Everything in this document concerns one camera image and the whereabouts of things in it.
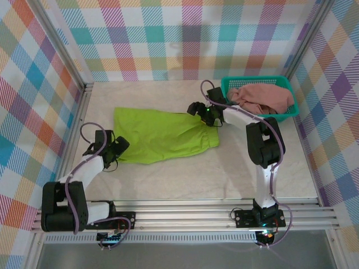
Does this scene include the lime green shorts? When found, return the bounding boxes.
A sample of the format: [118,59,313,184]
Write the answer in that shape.
[113,106,220,165]

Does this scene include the pink shorts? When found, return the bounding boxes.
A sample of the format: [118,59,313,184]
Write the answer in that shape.
[226,84,294,115]

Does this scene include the teal plastic basket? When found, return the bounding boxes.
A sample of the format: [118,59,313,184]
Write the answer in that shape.
[220,75,300,124]

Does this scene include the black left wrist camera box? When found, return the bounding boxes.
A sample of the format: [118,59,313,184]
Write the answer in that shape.
[94,129,114,150]

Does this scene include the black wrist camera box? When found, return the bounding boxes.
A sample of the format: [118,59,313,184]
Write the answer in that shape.
[206,87,227,106]
[94,129,114,150]

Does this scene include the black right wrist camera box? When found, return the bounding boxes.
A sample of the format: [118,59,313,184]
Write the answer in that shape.
[206,87,227,106]

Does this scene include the thin black left gripper cable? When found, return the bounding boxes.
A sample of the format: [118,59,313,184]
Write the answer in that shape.
[102,159,119,173]

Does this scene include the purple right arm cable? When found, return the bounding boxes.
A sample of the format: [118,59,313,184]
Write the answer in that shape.
[199,80,294,249]

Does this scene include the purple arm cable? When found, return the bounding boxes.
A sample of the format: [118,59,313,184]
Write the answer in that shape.
[199,80,294,249]
[65,122,132,251]

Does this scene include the aluminium left side rail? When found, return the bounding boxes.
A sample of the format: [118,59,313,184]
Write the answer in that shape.
[49,83,95,211]

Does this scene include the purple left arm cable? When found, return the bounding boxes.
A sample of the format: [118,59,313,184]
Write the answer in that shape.
[65,122,132,251]

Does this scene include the aluminium front rail beam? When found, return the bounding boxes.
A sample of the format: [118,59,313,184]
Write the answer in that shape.
[30,198,340,234]

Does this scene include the slotted grey cable duct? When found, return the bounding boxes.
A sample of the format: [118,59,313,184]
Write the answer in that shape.
[44,234,259,244]

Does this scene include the aluminium left corner post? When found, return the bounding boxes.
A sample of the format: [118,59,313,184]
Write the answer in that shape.
[26,0,95,88]

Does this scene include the aluminium corner post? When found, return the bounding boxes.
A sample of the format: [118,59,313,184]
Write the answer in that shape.
[283,0,337,84]
[26,0,95,88]

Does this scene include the aluminium right corner post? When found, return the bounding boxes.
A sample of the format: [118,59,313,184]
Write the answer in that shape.
[283,0,337,84]

